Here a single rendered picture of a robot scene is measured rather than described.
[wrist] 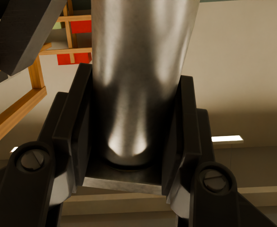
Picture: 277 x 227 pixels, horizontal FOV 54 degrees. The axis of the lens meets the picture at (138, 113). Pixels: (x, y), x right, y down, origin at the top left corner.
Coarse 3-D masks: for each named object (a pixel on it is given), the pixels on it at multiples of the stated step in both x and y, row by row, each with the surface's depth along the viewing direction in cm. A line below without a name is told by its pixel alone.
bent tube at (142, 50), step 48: (96, 0) 7; (144, 0) 6; (192, 0) 7; (96, 48) 8; (144, 48) 7; (96, 96) 9; (144, 96) 8; (96, 144) 11; (144, 144) 10; (144, 192) 11
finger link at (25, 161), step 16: (32, 144) 8; (16, 160) 8; (32, 160) 8; (48, 160) 8; (16, 176) 7; (32, 176) 7; (48, 176) 7; (0, 192) 7; (16, 192) 7; (32, 192) 7; (48, 192) 7; (0, 208) 7; (16, 208) 7; (32, 208) 7; (48, 208) 7; (0, 224) 6; (16, 224) 6; (32, 224) 6; (48, 224) 9
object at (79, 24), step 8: (64, 8) 494; (72, 8) 538; (64, 16) 496; (72, 16) 496; (80, 16) 496; (88, 16) 496; (56, 24) 508; (64, 24) 530; (72, 24) 508; (80, 24) 509; (88, 24) 510; (72, 32) 513; (80, 32) 514; (72, 48) 521; (80, 48) 516; (88, 48) 516; (64, 56) 532; (72, 56) 526; (80, 56) 532; (88, 56) 536; (64, 64) 537
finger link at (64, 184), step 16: (80, 64) 10; (80, 80) 10; (64, 96) 10; (80, 96) 9; (64, 112) 9; (80, 112) 9; (48, 128) 9; (64, 128) 8; (80, 128) 8; (48, 144) 9; (64, 144) 8; (80, 144) 9; (64, 160) 8; (80, 160) 9; (0, 176) 8; (64, 176) 8; (80, 176) 10; (64, 192) 9
